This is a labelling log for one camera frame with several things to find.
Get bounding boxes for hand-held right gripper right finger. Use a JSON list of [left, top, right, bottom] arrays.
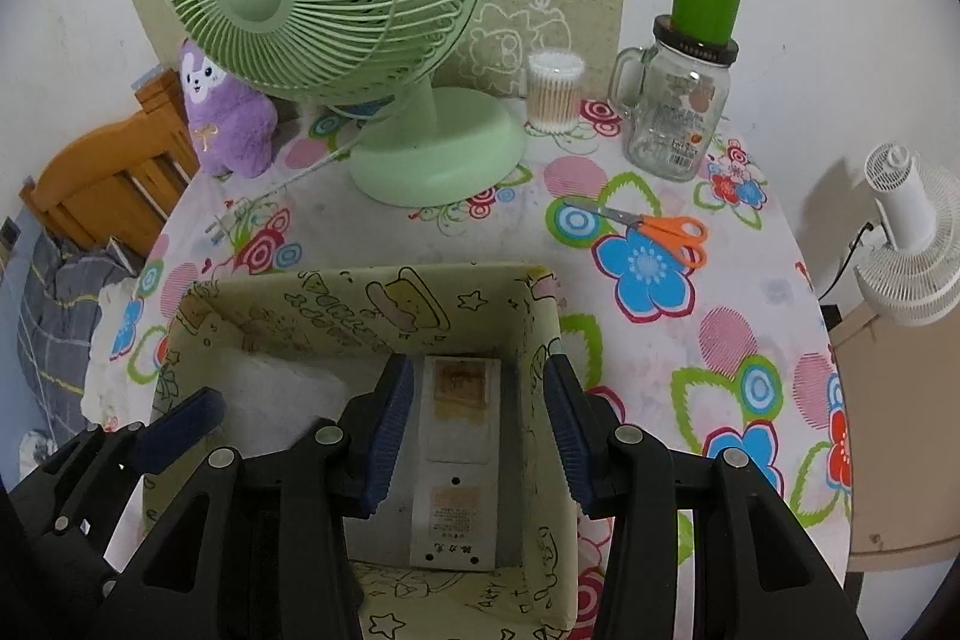
[[544, 356, 856, 640]]

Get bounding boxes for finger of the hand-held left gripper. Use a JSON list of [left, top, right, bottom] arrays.
[[19, 387, 226, 600]]

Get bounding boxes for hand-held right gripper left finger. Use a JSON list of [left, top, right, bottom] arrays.
[[97, 356, 415, 640]]

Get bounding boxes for white rectangular labelled device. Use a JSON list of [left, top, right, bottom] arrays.
[[409, 353, 502, 572]]

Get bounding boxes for pale yellow fabric storage box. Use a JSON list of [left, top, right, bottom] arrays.
[[142, 263, 582, 640]]

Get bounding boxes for white patterned cloth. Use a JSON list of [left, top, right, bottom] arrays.
[[19, 430, 57, 468]]

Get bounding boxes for grey plaid blanket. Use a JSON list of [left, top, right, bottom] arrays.
[[15, 231, 143, 431]]

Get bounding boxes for wooden chair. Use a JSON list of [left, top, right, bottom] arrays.
[[19, 66, 200, 259]]

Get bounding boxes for purple plush toy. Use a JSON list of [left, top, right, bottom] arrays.
[[176, 38, 278, 180]]

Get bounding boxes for glass jar mug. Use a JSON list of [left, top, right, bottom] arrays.
[[607, 14, 740, 172]]

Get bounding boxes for clear cotton swab container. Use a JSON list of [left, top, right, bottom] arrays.
[[525, 51, 586, 133]]

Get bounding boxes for white clip fan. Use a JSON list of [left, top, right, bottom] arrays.
[[855, 141, 960, 327]]

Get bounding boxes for green plastic cup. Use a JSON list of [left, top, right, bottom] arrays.
[[670, 0, 743, 43]]

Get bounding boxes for orange handled scissors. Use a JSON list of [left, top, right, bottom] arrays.
[[564, 201, 710, 270]]

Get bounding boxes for white fan cord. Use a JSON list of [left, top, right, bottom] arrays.
[[281, 107, 398, 191]]

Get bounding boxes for black fan cable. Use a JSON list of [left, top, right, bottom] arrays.
[[816, 220, 878, 300]]

